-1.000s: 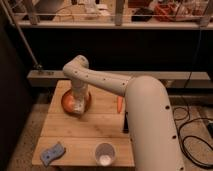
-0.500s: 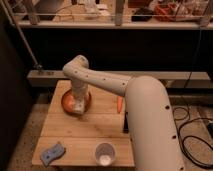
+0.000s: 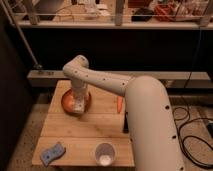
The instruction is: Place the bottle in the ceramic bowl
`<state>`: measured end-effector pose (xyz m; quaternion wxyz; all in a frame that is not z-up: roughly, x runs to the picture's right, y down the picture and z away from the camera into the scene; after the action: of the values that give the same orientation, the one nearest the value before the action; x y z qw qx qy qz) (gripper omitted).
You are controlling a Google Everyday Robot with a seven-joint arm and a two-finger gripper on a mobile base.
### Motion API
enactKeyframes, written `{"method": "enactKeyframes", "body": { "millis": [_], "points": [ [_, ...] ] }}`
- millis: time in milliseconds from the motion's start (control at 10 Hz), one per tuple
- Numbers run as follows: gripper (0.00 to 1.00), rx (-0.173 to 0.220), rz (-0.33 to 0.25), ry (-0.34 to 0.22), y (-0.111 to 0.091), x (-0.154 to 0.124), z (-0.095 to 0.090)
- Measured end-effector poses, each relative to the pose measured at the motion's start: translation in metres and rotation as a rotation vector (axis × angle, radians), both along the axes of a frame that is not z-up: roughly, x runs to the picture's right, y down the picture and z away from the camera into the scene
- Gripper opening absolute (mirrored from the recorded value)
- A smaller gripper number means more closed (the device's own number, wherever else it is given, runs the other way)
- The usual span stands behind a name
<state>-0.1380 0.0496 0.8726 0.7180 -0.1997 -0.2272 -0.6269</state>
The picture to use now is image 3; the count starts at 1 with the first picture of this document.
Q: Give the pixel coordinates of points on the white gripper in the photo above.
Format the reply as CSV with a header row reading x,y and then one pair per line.
x,y
78,104

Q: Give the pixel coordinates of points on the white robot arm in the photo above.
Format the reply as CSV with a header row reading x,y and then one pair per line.
x,y
150,120

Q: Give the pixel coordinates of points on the orange ceramic bowl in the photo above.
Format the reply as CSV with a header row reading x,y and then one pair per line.
x,y
66,101

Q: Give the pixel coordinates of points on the orange carrot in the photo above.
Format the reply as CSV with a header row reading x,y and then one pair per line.
x,y
119,104

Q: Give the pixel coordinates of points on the blue sponge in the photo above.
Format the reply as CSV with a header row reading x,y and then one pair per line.
x,y
49,155

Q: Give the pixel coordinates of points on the diagonal metal pole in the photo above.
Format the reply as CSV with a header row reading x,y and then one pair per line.
x,y
37,65

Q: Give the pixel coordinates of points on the black object on shelf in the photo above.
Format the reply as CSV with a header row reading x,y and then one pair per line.
x,y
142,15

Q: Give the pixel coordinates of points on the red orange items on shelf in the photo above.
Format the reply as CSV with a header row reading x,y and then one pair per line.
x,y
175,12

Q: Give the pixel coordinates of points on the metal shelf rail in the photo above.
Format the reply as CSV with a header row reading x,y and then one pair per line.
x,y
68,21

